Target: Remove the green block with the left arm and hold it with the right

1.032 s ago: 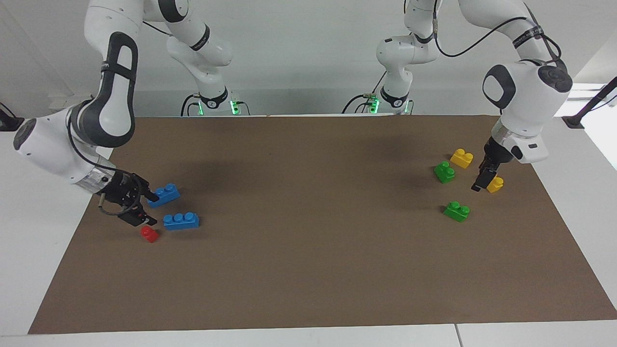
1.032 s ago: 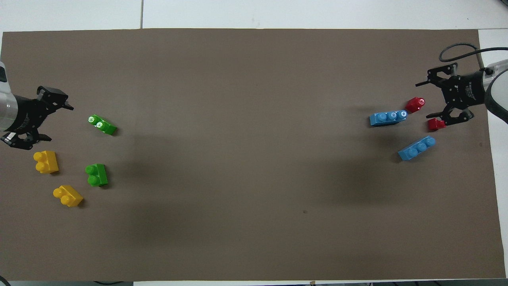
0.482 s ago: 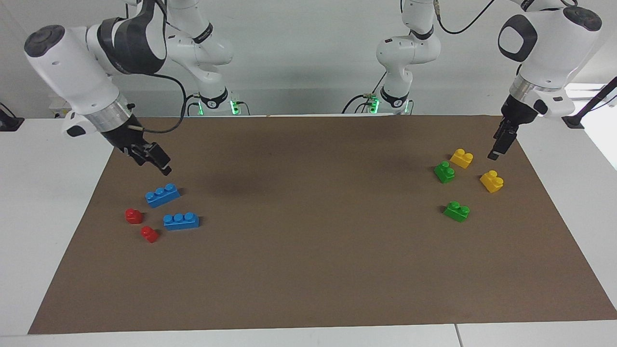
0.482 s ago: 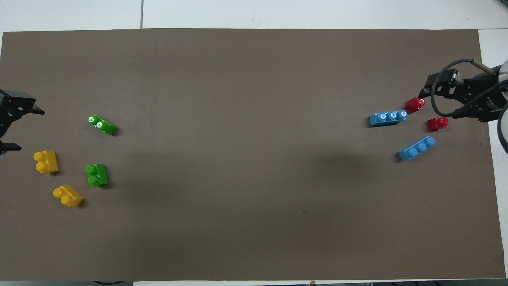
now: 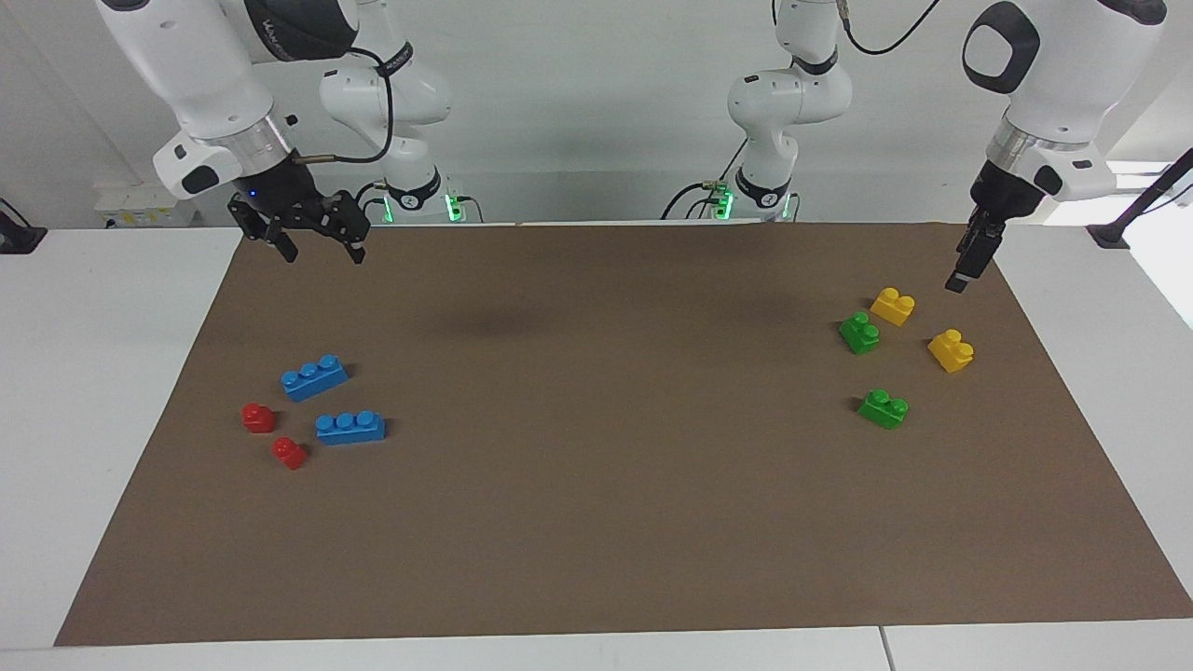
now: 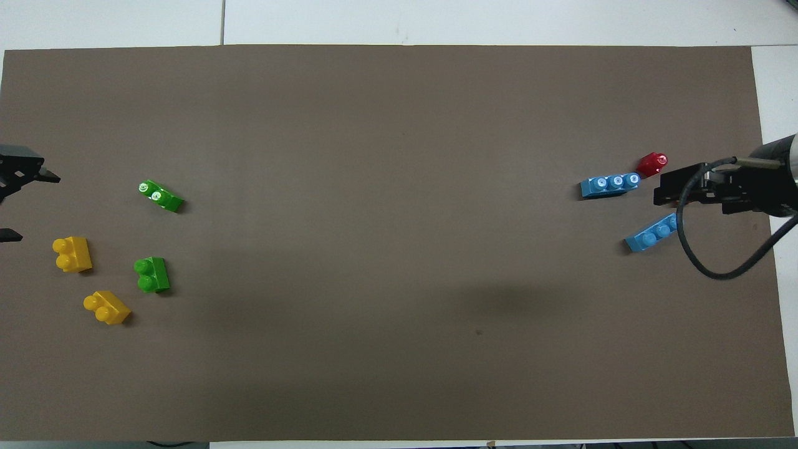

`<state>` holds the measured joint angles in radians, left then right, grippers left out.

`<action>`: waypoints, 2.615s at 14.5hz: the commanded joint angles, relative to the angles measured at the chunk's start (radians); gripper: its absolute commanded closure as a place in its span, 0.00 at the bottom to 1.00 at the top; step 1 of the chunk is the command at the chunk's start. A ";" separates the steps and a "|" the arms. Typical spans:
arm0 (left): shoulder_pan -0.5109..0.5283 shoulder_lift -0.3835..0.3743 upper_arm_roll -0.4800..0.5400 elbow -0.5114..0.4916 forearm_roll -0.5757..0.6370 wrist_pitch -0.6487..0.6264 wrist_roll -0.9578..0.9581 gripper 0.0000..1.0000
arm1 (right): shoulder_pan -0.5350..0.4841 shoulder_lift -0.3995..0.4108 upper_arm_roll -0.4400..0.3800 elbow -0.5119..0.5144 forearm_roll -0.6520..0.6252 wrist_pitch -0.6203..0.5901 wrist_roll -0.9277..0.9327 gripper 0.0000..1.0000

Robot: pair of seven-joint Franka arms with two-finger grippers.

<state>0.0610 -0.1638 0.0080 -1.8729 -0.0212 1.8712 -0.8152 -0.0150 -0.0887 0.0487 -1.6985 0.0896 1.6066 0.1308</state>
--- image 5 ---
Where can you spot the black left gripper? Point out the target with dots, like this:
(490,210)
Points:
(1002,191)

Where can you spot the black camera stand clamp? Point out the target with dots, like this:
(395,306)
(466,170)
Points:
(19,238)

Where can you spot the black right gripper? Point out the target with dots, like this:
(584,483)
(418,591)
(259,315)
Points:
(280,191)

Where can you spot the white wall socket box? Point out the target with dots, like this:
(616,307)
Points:
(140,210)

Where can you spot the yellow two-stud block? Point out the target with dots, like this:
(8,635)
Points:
(951,351)
(892,308)

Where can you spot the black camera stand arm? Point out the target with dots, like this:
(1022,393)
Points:
(1114,233)

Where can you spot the blue three-stud block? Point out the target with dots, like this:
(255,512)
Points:
(314,379)
(349,429)

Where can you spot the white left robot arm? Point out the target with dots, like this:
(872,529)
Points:
(1062,75)

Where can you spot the green two-stud block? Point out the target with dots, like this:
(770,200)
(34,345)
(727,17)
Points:
(883,410)
(859,334)

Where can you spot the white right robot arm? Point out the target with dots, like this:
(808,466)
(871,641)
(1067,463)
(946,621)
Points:
(196,65)

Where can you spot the red one-stud block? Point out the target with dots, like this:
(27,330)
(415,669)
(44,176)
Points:
(258,418)
(289,454)

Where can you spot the brown table mat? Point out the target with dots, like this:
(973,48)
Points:
(596,466)

